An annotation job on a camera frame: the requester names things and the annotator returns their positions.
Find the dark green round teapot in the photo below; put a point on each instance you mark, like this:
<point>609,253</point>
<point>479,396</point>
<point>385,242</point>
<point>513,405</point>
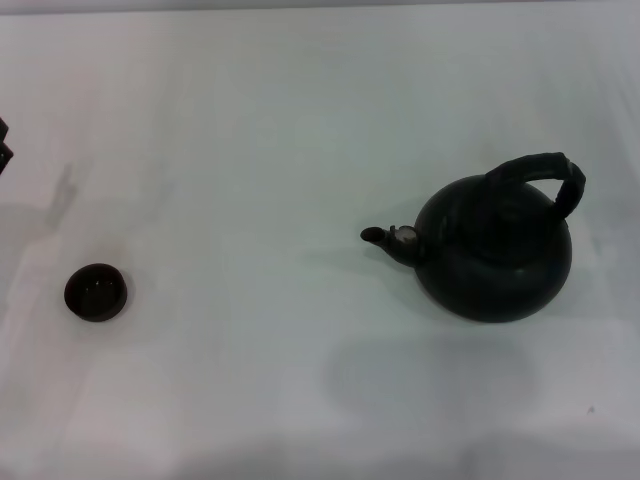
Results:
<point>500,270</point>

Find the small dark brown teacup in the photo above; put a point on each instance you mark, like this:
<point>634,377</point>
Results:
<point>95,295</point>

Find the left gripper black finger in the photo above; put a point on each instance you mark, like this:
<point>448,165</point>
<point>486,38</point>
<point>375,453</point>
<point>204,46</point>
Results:
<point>3,129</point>
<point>4,159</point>

